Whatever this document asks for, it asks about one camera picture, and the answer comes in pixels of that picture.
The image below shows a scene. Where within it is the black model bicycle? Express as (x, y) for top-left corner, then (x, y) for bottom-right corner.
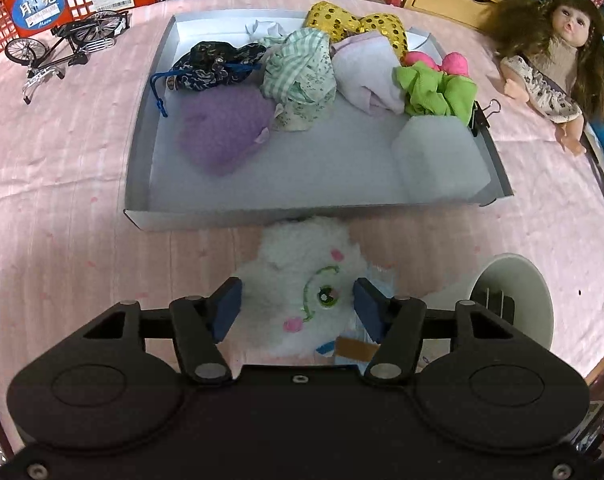
(4, 9), (132, 106)

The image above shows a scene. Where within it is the black binder clip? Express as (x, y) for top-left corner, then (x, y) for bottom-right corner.
(468, 99), (502, 139)

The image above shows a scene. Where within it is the purple fuzzy cloth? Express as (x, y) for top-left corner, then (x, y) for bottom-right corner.
(175, 87), (276, 179)

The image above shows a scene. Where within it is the small white cloth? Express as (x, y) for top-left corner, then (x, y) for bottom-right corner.
(245, 18), (288, 44)

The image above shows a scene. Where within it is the white round container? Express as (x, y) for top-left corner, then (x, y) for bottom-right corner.
(468, 253), (555, 352)

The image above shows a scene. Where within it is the pink plush piece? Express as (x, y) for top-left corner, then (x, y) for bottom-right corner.
(405, 51), (470, 79)

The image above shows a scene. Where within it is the green floral checked cloth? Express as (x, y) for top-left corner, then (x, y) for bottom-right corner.
(260, 28), (338, 133)

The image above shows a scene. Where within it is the dark blue floral drawstring pouch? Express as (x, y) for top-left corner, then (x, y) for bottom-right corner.
(149, 40), (268, 119)

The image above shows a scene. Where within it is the pink tablecloth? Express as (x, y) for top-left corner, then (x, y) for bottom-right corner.
(0, 0), (604, 461)

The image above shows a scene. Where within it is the green and pink cloth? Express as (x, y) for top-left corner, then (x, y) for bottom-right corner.
(393, 61), (478, 127)

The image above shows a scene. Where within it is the yellow sequin bow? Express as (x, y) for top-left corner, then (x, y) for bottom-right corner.
(303, 1), (409, 57)

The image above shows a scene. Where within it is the grey cardboard box tray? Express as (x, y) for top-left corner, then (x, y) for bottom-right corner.
(123, 0), (515, 233)

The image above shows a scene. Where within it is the white foam block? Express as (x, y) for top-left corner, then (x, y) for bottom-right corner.
(391, 114), (493, 204)

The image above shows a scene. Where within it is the white plush cat toy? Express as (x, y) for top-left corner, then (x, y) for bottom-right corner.
(231, 215), (371, 359)

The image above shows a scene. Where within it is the light pink sock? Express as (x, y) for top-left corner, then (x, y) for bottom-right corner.
(330, 34), (407, 116)

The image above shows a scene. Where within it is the brown-haired doll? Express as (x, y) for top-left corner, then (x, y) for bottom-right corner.
(480, 0), (604, 157)

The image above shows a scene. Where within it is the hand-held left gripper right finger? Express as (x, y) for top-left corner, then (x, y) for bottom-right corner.
(353, 277), (527, 386)

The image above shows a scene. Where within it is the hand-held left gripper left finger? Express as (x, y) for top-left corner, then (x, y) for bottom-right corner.
(69, 276), (243, 384)

